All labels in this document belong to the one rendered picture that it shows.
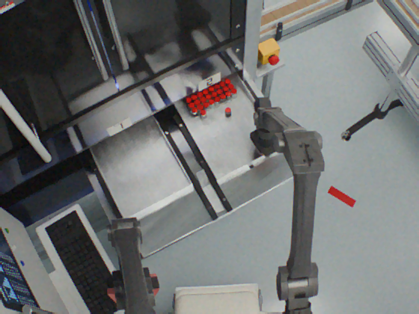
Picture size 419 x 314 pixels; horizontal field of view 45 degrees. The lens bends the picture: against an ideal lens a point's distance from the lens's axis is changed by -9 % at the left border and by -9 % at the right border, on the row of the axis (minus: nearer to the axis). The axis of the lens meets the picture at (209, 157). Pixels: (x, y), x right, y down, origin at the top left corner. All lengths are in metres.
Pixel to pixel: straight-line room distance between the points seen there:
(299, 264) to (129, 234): 0.43
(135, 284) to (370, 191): 1.93
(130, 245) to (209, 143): 0.75
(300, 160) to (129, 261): 0.44
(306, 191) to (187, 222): 0.67
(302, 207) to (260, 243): 1.46
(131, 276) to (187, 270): 1.53
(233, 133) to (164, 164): 0.26
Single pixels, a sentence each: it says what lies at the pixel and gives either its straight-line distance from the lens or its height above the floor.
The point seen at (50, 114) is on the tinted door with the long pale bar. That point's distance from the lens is 1.59.
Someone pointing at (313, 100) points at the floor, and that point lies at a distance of 3.02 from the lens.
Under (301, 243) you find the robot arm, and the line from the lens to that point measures 1.33.
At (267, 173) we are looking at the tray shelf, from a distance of 1.88.
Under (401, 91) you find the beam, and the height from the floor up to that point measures 0.49.
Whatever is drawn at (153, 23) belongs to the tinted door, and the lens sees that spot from 1.45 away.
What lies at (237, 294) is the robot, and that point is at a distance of 1.33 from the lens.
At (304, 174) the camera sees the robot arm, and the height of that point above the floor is 1.50.
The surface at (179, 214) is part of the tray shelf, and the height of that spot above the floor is 0.88.
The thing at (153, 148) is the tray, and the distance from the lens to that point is 1.92.
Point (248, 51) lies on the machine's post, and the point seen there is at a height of 1.10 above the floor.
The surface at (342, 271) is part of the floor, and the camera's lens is 2.75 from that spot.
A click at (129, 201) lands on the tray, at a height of 0.88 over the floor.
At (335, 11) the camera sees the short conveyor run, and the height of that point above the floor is 0.90.
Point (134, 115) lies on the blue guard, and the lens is 1.80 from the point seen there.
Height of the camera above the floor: 2.65
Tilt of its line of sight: 69 degrees down
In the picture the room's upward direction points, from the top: 3 degrees counter-clockwise
